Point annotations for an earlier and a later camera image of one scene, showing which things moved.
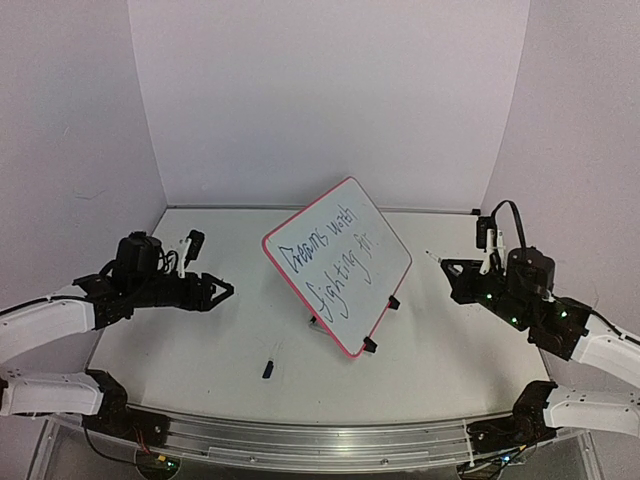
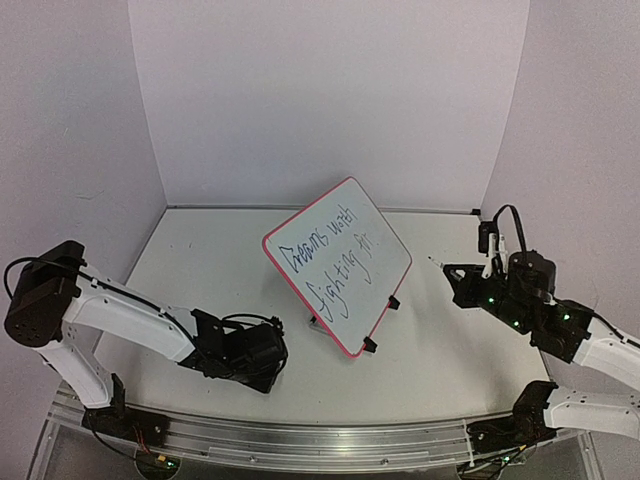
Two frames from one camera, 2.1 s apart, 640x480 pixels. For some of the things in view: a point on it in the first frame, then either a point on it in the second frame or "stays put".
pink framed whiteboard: (346, 258) stays put
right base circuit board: (492, 467) stays put
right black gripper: (471, 279) stays put
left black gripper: (200, 300) → (264, 384)
